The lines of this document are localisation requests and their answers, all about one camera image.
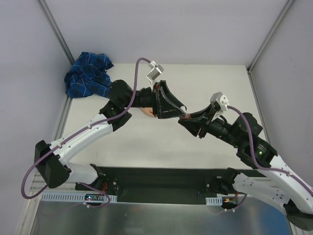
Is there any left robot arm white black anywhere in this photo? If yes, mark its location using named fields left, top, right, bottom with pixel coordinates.
left=34, top=80, right=187, bottom=190

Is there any left aluminium frame post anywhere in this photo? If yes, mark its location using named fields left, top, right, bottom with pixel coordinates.
left=37, top=0, right=75, bottom=65

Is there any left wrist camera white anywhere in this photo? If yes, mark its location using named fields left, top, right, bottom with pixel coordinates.
left=146, top=61, right=164, bottom=89

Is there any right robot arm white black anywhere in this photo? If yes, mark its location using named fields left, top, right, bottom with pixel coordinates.
left=178, top=105, right=313, bottom=231

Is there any right aluminium frame post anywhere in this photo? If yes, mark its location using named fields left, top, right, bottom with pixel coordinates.
left=246, top=0, right=296, bottom=74

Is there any purple cable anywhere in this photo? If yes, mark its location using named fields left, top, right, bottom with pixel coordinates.
left=21, top=57, right=152, bottom=199
left=227, top=105, right=313, bottom=194

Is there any left white cable duct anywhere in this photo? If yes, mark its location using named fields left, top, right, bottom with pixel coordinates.
left=41, top=192, right=117, bottom=203

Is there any right white cable duct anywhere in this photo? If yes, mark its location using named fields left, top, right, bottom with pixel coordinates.
left=205, top=196, right=223, bottom=206

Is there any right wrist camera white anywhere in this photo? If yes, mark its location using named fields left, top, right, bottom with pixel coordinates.
left=210, top=92, right=229, bottom=115

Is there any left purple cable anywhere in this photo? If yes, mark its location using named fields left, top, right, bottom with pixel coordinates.
left=21, top=57, right=152, bottom=199

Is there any blue plaid cloth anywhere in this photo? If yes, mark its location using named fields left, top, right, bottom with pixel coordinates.
left=64, top=52, right=113, bottom=98

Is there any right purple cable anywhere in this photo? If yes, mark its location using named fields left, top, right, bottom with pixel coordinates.
left=227, top=105, right=313, bottom=194

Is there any white cable duct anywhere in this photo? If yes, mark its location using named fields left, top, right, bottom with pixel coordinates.
left=205, top=196, right=223, bottom=206
left=41, top=192, right=117, bottom=203

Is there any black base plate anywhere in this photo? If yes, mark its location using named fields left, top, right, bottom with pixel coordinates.
left=46, top=165, right=260, bottom=204

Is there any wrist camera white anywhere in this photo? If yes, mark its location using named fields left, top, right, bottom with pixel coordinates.
left=210, top=92, right=229, bottom=115
left=146, top=61, right=164, bottom=89

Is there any mannequin hand with nails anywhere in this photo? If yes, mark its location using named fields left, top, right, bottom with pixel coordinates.
left=141, top=107, right=156, bottom=118

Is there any aluminium frame post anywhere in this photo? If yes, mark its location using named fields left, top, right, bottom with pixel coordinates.
left=246, top=0, right=296, bottom=74
left=37, top=0, right=75, bottom=65

